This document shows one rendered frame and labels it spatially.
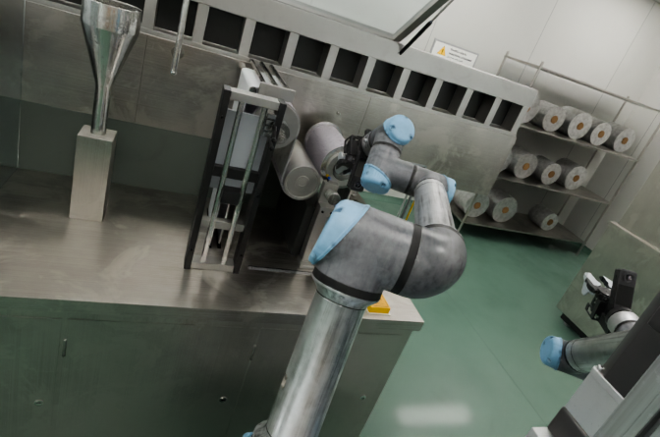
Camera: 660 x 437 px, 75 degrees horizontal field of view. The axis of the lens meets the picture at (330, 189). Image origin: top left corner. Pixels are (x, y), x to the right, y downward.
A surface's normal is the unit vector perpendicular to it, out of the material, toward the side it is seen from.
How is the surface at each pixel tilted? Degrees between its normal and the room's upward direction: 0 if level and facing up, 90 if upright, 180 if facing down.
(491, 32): 90
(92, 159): 90
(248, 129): 90
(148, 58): 90
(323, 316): 71
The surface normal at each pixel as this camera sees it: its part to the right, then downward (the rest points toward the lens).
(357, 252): -0.11, 0.02
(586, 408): -0.92, -0.18
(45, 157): 0.26, 0.46
